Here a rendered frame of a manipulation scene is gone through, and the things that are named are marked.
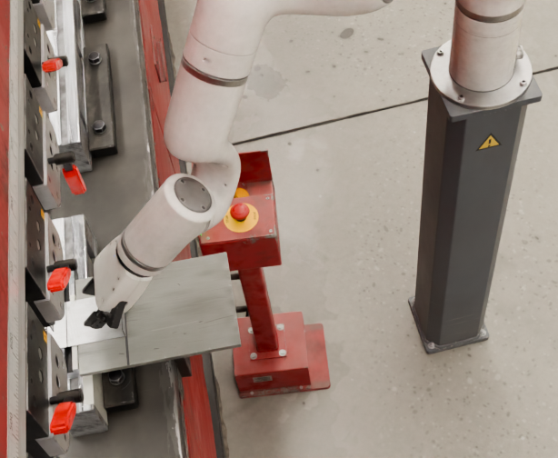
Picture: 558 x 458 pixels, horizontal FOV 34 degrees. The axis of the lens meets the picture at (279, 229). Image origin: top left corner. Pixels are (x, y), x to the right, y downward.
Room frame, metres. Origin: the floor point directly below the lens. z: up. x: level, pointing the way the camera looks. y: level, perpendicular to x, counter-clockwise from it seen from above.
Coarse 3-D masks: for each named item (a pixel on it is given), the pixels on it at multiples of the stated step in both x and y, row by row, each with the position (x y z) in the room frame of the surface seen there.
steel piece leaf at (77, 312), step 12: (84, 300) 0.81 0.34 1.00; (72, 312) 0.79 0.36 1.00; (84, 312) 0.78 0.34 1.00; (72, 324) 0.76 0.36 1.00; (120, 324) 0.75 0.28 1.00; (72, 336) 0.74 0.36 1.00; (84, 336) 0.74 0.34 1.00; (96, 336) 0.73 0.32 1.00; (108, 336) 0.73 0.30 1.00; (120, 336) 0.73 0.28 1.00
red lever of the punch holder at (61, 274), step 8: (56, 264) 0.71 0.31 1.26; (64, 264) 0.71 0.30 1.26; (72, 264) 0.71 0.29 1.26; (48, 272) 0.71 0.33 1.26; (56, 272) 0.68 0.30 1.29; (64, 272) 0.67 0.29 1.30; (48, 280) 0.66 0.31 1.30; (56, 280) 0.65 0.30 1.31; (64, 280) 0.65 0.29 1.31; (48, 288) 0.64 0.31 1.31; (56, 288) 0.64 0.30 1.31; (64, 288) 0.65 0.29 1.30
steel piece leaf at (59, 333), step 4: (64, 316) 0.78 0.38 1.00; (64, 320) 0.78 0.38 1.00; (56, 324) 0.77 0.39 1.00; (60, 324) 0.77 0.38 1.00; (64, 324) 0.77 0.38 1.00; (48, 328) 0.76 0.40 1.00; (56, 328) 0.76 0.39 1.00; (60, 328) 0.76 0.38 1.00; (64, 328) 0.76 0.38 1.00; (48, 332) 0.76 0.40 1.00; (52, 332) 0.76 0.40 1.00; (56, 332) 0.76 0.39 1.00; (60, 332) 0.75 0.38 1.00; (64, 332) 0.75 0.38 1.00; (56, 336) 0.75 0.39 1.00; (60, 336) 0.75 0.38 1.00; (64, 336) 0.74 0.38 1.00; (56, 340) 0.74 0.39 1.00; (60, 340) 0.74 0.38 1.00; (64, 340) 0.74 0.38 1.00; (60, 344) 0.73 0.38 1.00; (64, 344) 0.73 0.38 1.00
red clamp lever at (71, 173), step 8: (72, 152) 0.92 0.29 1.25; (48, 160) 0.92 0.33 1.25; (56, 160) 0.91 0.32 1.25; (64, 160) 0.91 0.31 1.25; (72, 160) 0.91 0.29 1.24; (64, 168) 0.92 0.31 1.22; (72, 168) 0.91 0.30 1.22; (72, 176) 0.91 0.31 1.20; (80, 176) 0.92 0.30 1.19; (72, 184) 0.91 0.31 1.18; (80, 184) 0.91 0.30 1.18; (72, 192) 0.91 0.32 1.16; (80, 192) 0.91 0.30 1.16
